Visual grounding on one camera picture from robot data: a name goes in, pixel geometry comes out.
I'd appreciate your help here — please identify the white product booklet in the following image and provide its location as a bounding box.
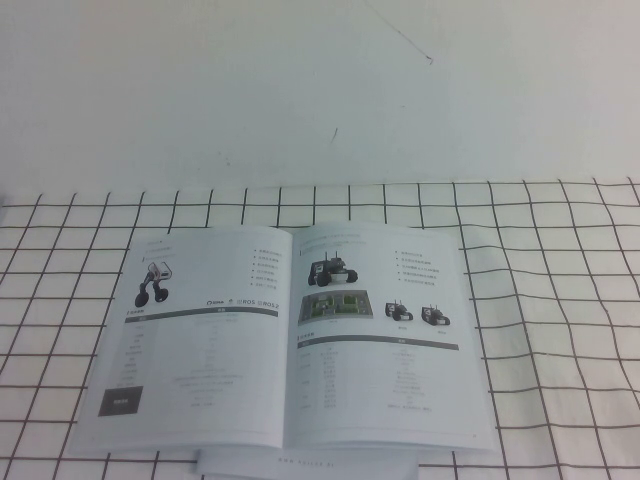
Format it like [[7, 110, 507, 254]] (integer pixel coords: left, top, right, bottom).
[[74, 221, 497, 454]]

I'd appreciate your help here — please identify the white grid tablecloth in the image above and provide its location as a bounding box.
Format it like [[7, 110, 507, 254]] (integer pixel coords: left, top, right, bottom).
[[0, 178, 640, 480]]

